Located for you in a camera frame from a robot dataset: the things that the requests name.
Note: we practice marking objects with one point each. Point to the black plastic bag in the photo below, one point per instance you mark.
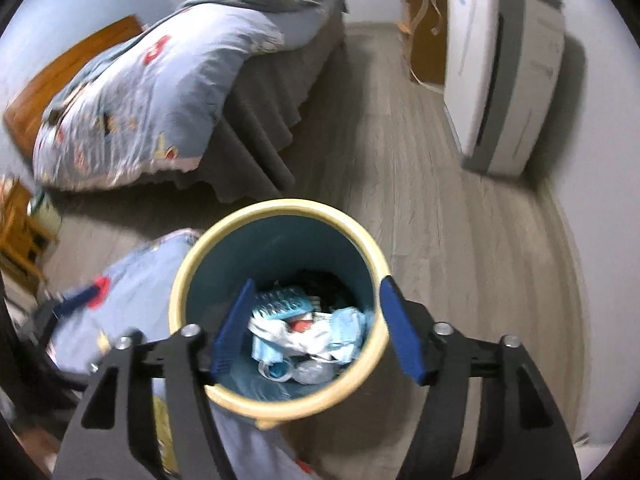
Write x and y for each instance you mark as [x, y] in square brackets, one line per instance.
[325, 285]

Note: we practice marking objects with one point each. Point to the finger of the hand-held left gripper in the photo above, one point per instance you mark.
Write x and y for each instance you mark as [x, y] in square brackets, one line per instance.
[85, 295]

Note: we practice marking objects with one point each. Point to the small green bin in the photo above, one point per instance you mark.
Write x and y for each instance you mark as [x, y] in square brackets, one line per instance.
[47, 212]

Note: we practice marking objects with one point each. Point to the wooden cabinet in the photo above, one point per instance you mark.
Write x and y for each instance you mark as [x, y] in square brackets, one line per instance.
[427, 45]

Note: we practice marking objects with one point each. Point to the bed with cartoon duvet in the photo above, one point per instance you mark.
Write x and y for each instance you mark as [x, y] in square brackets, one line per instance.
[150, 85]

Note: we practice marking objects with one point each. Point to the wooden stool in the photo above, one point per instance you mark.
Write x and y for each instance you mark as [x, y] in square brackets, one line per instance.
[20, 230]

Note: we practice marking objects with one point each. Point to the clear plastic bag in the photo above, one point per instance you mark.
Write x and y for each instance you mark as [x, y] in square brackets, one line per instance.
[312, 372]

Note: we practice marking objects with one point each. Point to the printed blue cushion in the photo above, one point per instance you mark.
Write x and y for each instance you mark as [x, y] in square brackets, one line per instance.
[135, 280]

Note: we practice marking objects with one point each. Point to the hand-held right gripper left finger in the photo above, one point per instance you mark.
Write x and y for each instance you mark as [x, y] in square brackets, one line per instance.
[232, 335]

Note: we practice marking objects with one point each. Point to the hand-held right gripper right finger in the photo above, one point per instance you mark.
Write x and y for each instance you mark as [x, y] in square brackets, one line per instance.
[405, 335]

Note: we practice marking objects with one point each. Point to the white air purifier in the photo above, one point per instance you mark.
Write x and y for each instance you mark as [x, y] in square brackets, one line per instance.
[485, 70]

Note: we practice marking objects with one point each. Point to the blue bin with yellow rim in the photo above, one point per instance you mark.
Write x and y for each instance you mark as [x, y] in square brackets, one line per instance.
[280, 230]

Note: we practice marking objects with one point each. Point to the wooden bed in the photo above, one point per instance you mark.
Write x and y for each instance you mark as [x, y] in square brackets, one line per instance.
[55, 80]

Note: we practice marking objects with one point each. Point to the blue wet wipes packet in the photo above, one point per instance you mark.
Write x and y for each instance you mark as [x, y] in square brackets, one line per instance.
[295, 340]

